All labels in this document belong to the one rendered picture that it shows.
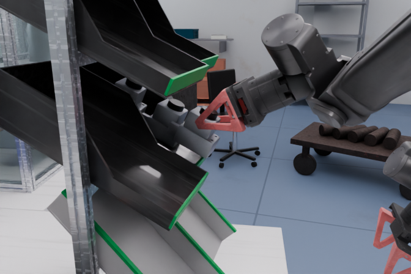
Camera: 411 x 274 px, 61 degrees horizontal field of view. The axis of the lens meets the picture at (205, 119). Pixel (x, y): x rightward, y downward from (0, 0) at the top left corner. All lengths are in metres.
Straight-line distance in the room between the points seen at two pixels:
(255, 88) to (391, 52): 0.23
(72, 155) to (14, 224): 0.79
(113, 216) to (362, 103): 0.39
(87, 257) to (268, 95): 0.32
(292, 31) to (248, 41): 6.58
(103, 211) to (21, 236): 0.58
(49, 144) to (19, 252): 0.62
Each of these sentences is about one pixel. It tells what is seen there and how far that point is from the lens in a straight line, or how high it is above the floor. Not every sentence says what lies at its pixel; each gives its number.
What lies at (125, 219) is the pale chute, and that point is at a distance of 0.58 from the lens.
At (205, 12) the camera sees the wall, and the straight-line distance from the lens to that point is 7.21.
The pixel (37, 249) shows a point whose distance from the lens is 1.06.
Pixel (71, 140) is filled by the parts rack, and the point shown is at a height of 1.30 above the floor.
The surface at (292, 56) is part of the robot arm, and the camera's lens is 0.46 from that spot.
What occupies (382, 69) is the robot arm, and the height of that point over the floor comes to 1.38.
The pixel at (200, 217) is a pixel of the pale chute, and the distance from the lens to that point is 0.75.
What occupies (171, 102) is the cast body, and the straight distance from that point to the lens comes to 0.60.
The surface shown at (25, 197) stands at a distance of 1.34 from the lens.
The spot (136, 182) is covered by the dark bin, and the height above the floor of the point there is 1.22.
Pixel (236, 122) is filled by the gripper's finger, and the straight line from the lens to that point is 0.51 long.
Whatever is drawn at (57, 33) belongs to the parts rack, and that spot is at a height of 1.41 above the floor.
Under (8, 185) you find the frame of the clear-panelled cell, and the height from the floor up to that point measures 0.89.
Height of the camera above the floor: 1.42
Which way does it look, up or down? 16 degrees down
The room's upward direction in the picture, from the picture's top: straight up
